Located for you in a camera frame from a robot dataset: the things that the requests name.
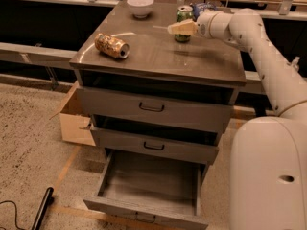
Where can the green soda can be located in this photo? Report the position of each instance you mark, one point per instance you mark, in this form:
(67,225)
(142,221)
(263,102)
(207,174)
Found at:
(183,12)

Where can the grey drawer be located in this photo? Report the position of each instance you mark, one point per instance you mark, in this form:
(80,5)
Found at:
(150,189)
(117,140)
(154,110)

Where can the grey top drawer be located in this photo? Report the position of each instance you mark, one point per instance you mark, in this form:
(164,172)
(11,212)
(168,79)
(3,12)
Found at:
(154,110)

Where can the white bowl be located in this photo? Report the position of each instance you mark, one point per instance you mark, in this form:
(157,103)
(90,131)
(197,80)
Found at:
(140,8)

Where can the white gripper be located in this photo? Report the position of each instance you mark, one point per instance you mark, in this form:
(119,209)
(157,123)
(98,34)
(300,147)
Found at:
(204,25)

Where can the grey bottom drawer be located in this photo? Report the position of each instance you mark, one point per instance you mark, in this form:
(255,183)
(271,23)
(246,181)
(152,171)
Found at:
(150,189)

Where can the gold crushed soda can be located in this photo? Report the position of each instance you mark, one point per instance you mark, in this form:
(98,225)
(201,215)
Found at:
(112,46)

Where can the blue chip bag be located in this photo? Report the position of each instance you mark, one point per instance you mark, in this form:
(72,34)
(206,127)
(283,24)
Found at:
(201,7)

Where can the grey middle drawer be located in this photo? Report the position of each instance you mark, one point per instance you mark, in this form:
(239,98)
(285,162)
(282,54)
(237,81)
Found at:
(117,140)

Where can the black pole on floor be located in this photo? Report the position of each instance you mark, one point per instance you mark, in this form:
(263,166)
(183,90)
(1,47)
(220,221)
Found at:
(45,203)

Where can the metal rail shelf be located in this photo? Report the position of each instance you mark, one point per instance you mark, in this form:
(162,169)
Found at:
(57,58)

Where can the grey drawer cabinet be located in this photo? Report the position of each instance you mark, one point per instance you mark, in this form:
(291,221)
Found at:
(199,71)

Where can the cardboard box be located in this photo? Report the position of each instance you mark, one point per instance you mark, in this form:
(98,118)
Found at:
(74,124)

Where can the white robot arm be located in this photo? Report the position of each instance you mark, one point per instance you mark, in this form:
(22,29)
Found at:
(268,160)

